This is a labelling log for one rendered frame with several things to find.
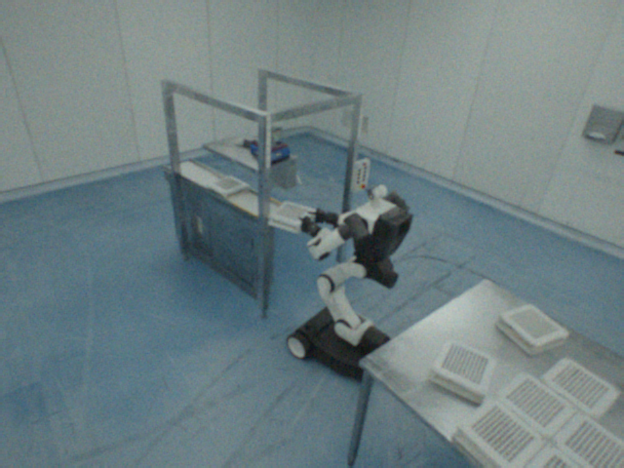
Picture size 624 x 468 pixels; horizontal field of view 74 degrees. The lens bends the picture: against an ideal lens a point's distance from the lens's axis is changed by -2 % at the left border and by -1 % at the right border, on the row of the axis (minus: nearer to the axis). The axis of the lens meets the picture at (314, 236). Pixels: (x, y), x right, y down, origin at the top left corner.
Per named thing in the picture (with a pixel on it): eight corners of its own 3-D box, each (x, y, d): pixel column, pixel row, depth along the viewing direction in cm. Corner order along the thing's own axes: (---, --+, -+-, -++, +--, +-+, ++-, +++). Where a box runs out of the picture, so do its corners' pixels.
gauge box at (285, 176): (296, 185, 309) (297, 160, 299) (286, 190, 302) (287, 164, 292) (276, 176, 321) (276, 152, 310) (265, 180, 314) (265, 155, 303)
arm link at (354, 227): (351, 245, 237) (370, 232, 231) (344, 245, 229) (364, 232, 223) (341, 227, 240) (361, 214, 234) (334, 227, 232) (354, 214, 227)
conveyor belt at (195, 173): (289, 218, 320) (289, 213, 317) (264, 229, 304) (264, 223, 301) (187, 166, 393) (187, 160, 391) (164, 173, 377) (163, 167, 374)
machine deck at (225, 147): (297, 162, 299) (297, 156, 297) (257, 175, 274) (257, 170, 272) (242, 138, 333) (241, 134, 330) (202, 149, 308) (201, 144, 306)
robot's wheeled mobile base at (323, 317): (401, 353, 311) (409, 320, 294) (362, 397, 276) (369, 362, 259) (333, 313, 344) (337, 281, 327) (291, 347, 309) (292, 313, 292)
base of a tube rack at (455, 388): (493, 369, 196) (495, 365, 194) (482, 406, 177) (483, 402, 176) (444, 346, 206) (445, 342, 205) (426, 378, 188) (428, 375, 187)
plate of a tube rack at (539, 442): (546, 444, 159) (548, 441, 158) (511, 481, 146) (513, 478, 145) (490, 398, 175) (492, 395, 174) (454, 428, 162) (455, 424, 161)
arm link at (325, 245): (316, 266, 241) (347, 246, 231) (302, 248, 239) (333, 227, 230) (322, 258, 251) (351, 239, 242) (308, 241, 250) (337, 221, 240)
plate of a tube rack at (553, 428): (576, 411, 172) (578, 409, 171) (547, 443, 159) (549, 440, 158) (522, 372, 188) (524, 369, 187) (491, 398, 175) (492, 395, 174)
